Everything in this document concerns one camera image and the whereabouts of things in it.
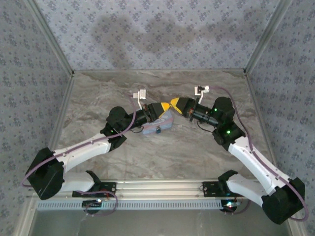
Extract light blue cartoon tin box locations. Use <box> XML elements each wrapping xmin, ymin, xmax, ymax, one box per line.
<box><xmin>142</xmin><ymin>110</ymin><xmax>173</xmax><ymax>135</ymax></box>

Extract small black circuit board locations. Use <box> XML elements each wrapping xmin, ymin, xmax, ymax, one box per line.
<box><xmin>220</xmin><ymin>199</ymin><xmax>243</xmax><ymax>212</ymax></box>
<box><xmin>82</xmin><ymin>199</ymin><xmax>103</xmax><ymax>209</ymax></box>

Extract grey metal sheet panel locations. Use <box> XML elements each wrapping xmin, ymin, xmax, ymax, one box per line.
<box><xmin>29</xmin><ymin>208</ymin><xmax>293</xmax><ymax>236</ymax></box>

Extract left gripper thin black cable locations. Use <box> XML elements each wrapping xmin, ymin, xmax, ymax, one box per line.
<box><xmin>129</xmin><ymin>124</ymin><xmax>145</xmax><ymax>134</ymax></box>

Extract gripper thin black cable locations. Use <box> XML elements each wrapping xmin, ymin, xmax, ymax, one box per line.
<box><xmin>189</xmin><ymin>115</ymin><xmax>215</xmax><ymax>133</ymax></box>
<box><xmin>129</xmin><ymin>124</ymin><xmax>145</xmax><ymax>134</ymax></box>

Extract right gripper thin black cable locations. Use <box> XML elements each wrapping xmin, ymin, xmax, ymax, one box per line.
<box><xmin>189</xmin><ymin>115</ymin><xmax>215</xmax><ymax>133</ymax></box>

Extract aluminium table side rail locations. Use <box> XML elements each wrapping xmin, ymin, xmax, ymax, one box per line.
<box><xmin>245</xmin><ymin>73</ymin><xmax>279</xmax><ymax>173</ymax></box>
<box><xmin>48</xmin><ymin>75</ymin><xmax>76</xmax><ymax>150</ymax></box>

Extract aluminium mounting rail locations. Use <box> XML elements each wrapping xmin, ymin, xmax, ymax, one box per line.
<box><xmin>59</xmin><ymin>179</ymin><xmax>261</xmax><ymax>199</ymax></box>

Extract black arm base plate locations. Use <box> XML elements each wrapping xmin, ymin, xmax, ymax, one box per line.
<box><xmin>72</xmin><ymin>180</ymin><xmax>117</xmax><ymax>198</ymax></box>
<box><xmin>202</xmin><ymin>181</ymin><xmax>232</xmax><ymax>197</ymax></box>

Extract aluminium frame post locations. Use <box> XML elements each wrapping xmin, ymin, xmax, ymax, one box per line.
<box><xmin>24</xmin><ymin>0</ymin><xmax>75</xmax><ymax>77</ymax></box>
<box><xmin>243</xmin><ymin>0</ymin><xmax>294</xmax><ymax>77</ymax></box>

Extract grey slotted cable duct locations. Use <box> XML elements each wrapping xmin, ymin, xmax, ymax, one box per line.
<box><xmin>36</xmin><ymin>199</ymin><xmax>239</xmax><ymax>211</ymax></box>

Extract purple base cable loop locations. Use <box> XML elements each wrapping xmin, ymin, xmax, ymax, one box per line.
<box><xmin>222</xmin><ymin>196</ymin><xmax>252</xmax><ymax>216</ymax></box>
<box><xmin>76</xmin><ymin>190</ymin><xmax>119</xmax><ymax>217</ymax></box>

